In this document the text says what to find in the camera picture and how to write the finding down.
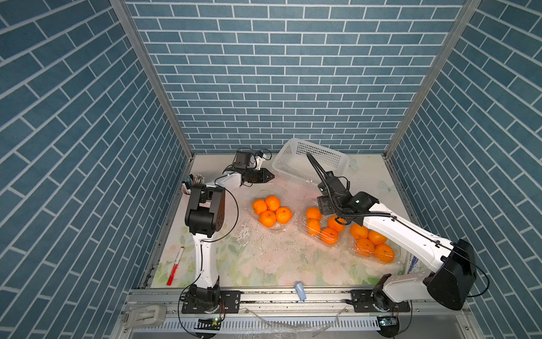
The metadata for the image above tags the white perforated plastic basket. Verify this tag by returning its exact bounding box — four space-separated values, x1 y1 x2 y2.
271 137 350 187

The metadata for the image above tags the orange box one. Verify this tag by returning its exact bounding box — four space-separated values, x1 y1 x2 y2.
252 199 268 216
306 207 323 221
349 223 369 240

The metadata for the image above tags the clear plastic clamshell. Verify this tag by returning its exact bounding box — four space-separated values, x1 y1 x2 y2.
296 203 346 249
347 223 402 266
242 179 312 232

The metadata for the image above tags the orange box three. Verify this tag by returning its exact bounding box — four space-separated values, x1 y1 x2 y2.
259 210 277 228
306 218 321 237
354 238 375 257

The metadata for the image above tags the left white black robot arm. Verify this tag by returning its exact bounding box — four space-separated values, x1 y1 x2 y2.
185 168 275 301

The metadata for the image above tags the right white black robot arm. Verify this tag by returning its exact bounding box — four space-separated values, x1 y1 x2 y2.
318 177 477 311

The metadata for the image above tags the orange middle box four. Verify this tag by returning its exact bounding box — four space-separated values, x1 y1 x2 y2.
320 227 340 245

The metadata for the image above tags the orange left box four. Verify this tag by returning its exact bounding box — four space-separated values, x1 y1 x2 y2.
275 207 293 225

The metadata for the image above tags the pink metal pen bucket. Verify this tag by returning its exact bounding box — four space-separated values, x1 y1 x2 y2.
182 174 205 195

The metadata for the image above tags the small light blue cylinder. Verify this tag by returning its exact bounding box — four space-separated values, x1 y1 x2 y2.
294 282 306 302

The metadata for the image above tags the blue white packaged item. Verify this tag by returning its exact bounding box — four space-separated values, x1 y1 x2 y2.
406 254 421 274

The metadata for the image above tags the red white marker pen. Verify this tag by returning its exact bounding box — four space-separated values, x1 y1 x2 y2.
167 246 185 286

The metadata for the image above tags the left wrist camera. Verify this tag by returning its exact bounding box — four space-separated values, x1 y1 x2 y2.
233 151 253 170

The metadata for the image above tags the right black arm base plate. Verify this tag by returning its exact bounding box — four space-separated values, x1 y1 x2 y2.
342 289 411 314

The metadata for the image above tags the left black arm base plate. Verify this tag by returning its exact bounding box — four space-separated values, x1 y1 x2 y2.
181 288 241 314

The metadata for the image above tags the white clamp on rail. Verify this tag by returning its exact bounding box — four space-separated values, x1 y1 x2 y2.
124 305 167 329

